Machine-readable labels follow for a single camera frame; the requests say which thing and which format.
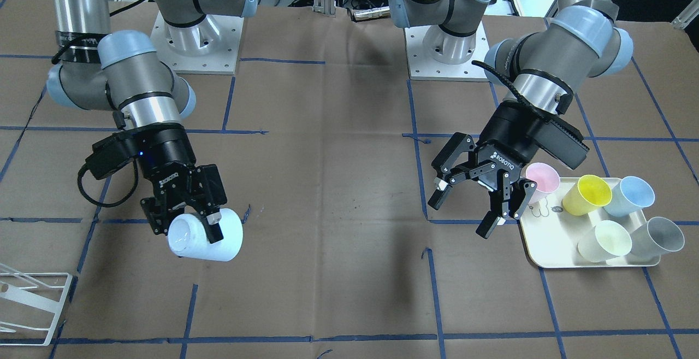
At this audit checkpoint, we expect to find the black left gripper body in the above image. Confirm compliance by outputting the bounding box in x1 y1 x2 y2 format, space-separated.
455 102 547 192

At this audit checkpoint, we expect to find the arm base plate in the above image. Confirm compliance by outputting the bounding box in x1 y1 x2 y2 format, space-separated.
404 23 489 82
150 13 244 75

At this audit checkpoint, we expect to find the pink plastic cup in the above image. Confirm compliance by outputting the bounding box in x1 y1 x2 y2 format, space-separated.
524 162 561 205

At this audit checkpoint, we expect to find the pale green plastic cup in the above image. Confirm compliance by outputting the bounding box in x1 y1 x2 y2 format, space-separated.
577 220 632 263

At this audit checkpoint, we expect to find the yellow plastic cup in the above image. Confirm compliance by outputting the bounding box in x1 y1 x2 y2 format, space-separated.
562 174 613 216

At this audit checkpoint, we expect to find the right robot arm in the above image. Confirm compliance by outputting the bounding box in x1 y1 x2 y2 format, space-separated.
46 0 258 244

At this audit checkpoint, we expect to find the cream plastic tray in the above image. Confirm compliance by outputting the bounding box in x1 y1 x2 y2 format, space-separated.
519 177 661 268

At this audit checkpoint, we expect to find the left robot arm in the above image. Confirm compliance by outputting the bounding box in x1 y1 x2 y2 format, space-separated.
389 0 633 238

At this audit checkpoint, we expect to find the grey plastic cup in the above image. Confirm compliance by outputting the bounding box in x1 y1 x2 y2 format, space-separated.
631 216 685 258

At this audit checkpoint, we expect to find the white wire cup rack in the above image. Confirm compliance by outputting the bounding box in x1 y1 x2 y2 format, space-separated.
1 264 75 346

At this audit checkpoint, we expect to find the light blue plastic cup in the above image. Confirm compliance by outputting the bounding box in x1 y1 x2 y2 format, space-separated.
168 209 244 262

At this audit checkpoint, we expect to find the blue plastic cup on tray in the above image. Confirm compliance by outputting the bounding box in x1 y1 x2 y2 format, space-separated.
603 176 656 217

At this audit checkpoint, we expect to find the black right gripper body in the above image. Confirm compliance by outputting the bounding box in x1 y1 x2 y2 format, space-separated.
132 124 227 215

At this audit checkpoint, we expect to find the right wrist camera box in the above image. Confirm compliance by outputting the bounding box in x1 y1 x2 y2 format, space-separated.
85 132 138 180

